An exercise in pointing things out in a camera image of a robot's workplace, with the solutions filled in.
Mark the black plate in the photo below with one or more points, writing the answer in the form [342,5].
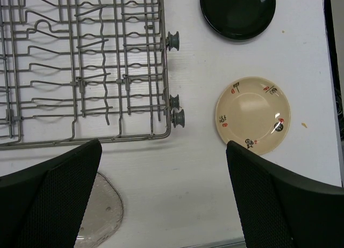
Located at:
[238,19]

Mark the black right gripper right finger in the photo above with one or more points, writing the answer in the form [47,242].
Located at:
[280,208]

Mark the clear glass plate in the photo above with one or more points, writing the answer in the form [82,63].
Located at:
[103,215]

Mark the grey wire dish rack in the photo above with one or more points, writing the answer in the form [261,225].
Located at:
[75,70]

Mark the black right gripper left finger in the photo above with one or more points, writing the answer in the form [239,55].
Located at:
[43,205]

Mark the cream plate with characters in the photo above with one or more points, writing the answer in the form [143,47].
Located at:
[253,112]

